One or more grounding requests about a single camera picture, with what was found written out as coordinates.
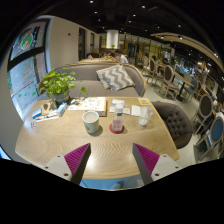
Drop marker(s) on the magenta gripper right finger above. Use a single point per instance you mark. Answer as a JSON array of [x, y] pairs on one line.
[[152, 166]]

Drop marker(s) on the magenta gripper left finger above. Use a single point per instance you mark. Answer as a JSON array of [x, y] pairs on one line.
[[71, 166]]

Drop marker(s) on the clear plastic water bottle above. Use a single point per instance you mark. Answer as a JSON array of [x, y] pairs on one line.
[[117, 121]]

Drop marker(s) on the white paper cup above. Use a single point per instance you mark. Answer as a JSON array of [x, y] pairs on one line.
[[91, 121]]

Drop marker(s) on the dark tufted armchair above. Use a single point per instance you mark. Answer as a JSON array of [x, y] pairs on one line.
[[176, 121]]

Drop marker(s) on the white napkin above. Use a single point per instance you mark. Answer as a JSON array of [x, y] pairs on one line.
[[135, 110]]

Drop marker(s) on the blue tissue pack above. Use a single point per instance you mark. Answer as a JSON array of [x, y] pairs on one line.
[[61, 109]]

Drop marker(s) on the small blister pack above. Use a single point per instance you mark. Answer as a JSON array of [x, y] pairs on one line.
[[33, 124]]

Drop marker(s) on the yellow card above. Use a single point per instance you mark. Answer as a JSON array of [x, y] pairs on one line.
[[144, 101]]

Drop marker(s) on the open menu booklet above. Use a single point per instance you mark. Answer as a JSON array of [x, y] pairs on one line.
[[97, 104]]

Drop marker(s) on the brown cardboard sign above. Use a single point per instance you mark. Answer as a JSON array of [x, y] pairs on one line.
[[48, 107]]

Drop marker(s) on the white blue leaflet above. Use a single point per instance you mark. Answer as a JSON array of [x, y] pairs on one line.
[[120, 106]]

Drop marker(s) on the blue white card box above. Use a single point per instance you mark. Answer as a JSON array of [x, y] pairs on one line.
[[37, 113]]

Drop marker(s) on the green potted plant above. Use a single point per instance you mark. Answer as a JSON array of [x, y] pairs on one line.
[[57, 84]]

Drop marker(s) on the wooden dining chair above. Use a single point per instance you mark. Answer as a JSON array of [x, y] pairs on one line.
[[167, 82]]

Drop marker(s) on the grey chevron cushion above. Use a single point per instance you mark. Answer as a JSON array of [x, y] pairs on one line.
[[115, 78]]

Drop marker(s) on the seated person white shirt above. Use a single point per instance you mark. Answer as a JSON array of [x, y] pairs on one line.
[[120, 57]]

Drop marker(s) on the white pillar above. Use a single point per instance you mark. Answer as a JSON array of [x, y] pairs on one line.
[[112, 38]]

